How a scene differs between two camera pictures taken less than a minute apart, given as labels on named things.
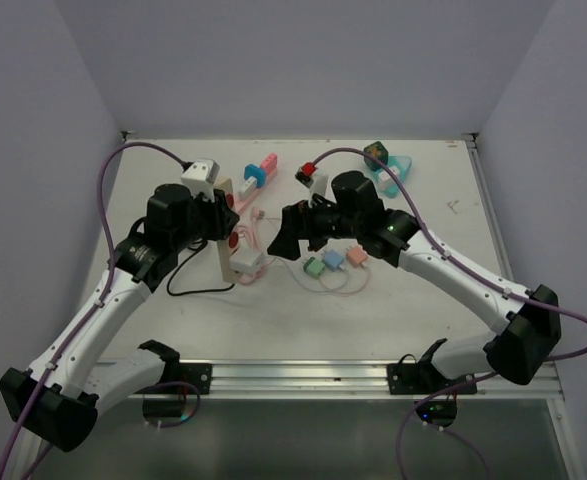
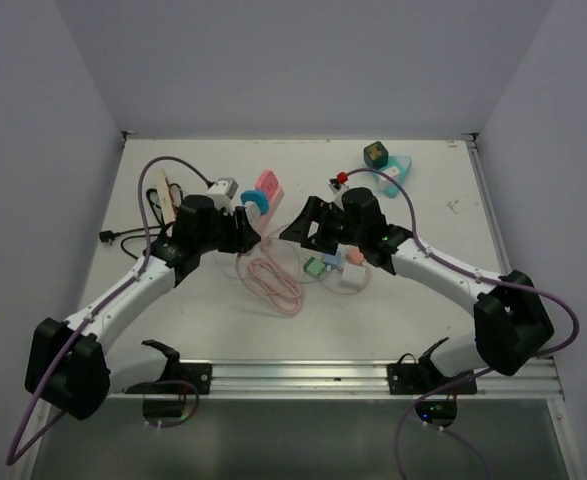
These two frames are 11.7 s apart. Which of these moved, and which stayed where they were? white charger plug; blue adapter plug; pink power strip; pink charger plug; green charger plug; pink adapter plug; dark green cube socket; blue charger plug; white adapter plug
Moved: blue adapter plug; pink power strip; white adapter plug; pink adapter plug; white charger plug
Stayed: pink charger plug; green charger plug; blue charger plug; dark green cube socket
